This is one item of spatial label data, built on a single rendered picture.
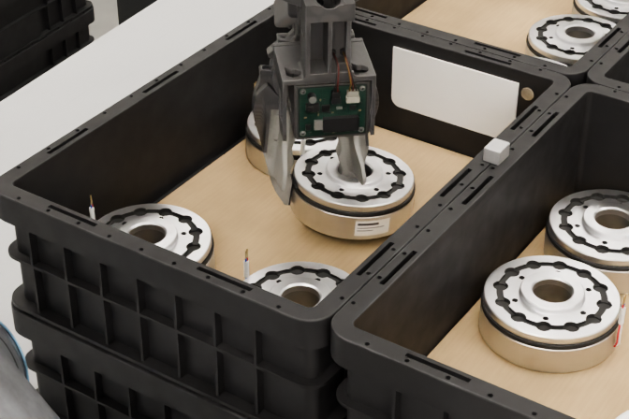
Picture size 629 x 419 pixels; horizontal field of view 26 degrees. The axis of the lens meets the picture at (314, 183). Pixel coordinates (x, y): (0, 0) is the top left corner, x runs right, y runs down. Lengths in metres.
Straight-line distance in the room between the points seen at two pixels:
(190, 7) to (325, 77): 0.82
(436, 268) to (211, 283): 0.17
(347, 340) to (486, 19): 0.69
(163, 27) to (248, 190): 0.61
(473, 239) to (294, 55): 0.19
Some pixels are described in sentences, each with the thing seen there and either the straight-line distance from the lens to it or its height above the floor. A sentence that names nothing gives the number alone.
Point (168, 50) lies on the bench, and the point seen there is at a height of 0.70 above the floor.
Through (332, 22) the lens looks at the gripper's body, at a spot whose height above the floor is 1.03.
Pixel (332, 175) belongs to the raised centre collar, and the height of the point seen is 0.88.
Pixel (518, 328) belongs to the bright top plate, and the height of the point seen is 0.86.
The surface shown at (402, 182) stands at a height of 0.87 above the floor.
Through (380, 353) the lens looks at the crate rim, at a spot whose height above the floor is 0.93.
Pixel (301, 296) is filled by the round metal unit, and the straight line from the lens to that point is 1.02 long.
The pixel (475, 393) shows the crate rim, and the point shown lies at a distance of 0.84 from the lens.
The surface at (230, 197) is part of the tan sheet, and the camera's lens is 1.18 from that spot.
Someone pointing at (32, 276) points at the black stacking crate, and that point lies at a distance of 1.07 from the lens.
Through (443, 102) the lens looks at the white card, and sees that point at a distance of 1.23.
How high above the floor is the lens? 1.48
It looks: 33 degrees down
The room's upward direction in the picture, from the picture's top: straight up
